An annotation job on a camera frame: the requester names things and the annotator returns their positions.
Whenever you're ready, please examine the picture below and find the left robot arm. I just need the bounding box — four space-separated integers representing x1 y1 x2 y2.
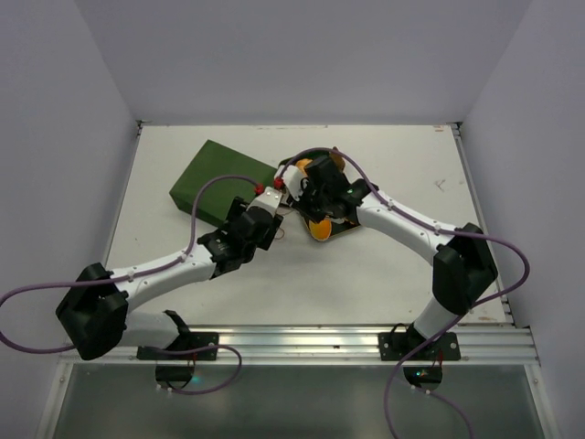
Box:
56 188 282 360

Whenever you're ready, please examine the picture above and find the orange sugared fake bun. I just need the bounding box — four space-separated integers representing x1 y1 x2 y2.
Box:
308 219 333 241

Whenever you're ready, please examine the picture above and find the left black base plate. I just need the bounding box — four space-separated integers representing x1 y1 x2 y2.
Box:
136 331 219 361

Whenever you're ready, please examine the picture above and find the brown fake croissant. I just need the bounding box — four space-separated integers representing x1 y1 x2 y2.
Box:
330 146 346 171

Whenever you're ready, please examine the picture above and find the round yellow fake bun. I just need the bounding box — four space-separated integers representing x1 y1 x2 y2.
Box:
295 158 313 176

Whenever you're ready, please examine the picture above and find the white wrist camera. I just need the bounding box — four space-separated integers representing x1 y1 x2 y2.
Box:
248 187 283 216
273 165 305 201

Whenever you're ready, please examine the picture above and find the dark green tray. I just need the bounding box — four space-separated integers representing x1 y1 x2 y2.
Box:
279 147 368 240

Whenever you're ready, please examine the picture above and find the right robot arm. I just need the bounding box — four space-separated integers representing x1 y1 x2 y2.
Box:
279 155 498 359

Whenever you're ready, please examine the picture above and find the aluminium rail frame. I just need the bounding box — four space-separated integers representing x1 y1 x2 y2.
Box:
39 124 560 438

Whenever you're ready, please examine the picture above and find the green brown paper bag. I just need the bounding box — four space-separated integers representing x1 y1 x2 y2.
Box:
169 140 276 227

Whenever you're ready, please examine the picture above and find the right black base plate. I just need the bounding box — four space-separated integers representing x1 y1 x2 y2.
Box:
378 324 462 361

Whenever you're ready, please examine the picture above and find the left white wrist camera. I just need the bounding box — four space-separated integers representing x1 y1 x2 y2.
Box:
248 187 283 216

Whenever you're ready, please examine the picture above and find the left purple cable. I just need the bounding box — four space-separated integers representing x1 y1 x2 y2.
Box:
0 175 266 396

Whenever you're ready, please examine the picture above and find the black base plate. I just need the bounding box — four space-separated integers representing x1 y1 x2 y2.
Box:
136 331 219 361
378 324 462 361

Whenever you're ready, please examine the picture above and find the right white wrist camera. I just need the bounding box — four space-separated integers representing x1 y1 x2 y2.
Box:
273 165 305 201

